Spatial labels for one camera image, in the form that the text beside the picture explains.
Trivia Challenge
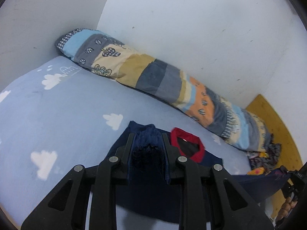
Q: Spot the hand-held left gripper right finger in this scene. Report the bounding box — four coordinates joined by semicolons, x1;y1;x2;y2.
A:
161;133;275;230

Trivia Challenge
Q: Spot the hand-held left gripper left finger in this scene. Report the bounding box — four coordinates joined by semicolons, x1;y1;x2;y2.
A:
20;133;136;230

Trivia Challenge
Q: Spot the navy shirt with red collar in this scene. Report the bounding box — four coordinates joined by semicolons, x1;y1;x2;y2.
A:
106;121;292;223

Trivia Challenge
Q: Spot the person's right hand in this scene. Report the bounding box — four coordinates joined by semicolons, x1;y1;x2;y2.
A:
276;194;299;226

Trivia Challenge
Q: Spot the yellow cloth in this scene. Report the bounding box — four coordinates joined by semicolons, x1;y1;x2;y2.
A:
247;166;265;176

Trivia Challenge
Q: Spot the dark patterned cloth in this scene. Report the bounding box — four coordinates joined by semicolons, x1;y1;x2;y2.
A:
247;134;282;166

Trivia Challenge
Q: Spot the wooden headboard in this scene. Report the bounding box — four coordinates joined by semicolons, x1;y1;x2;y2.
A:
246;94;305;223

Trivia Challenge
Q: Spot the bed with cloud-print sheet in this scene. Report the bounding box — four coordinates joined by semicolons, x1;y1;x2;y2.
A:
0;55;252;230

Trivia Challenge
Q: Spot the rolled patchwork quilt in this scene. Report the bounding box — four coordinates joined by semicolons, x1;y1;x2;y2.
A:
55;28;272;152

